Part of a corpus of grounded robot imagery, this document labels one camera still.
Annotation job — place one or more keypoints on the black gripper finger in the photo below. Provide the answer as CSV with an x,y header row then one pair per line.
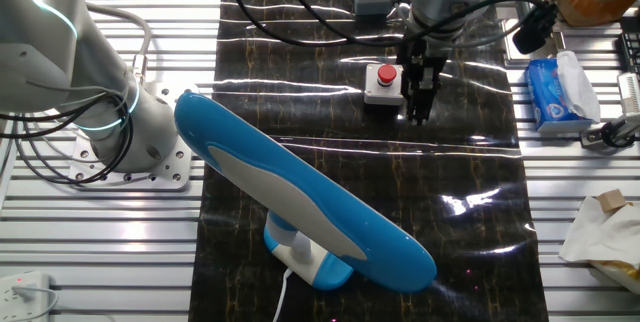
x,y
434,94
416,107

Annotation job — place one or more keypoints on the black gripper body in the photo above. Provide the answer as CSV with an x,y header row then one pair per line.
x,y
422,57

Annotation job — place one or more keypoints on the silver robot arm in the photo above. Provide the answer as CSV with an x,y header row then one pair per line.
x,y
50,37

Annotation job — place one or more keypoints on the red push button box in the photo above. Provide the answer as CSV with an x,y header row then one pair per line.
x,y
375,93

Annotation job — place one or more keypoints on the black marble pattern mat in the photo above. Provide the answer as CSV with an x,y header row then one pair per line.
x,y
400,202

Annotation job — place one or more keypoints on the blue tissue pack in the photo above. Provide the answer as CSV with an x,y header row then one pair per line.
x,y
550,92

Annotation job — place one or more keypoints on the black keyboard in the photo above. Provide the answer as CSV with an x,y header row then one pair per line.
x,y
631,47

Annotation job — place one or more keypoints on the small brown cardboard cube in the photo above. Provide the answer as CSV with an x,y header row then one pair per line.
x,y
611,200

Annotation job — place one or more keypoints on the crumpled white paper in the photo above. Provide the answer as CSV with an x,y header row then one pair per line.
x,y
600,237

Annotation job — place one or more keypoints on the silver robot mounting plate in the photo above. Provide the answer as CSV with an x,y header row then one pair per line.
x,y
175,162

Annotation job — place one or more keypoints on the white power plug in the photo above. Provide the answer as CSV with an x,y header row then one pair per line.
x,y
22,293

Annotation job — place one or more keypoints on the white power strip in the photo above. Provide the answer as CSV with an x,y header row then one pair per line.
x,y
20,307

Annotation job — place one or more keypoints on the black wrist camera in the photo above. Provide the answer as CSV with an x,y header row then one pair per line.
x,y
532,32

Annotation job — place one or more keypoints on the silver ribbed camera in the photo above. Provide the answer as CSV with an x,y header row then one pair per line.
x,y
630,93

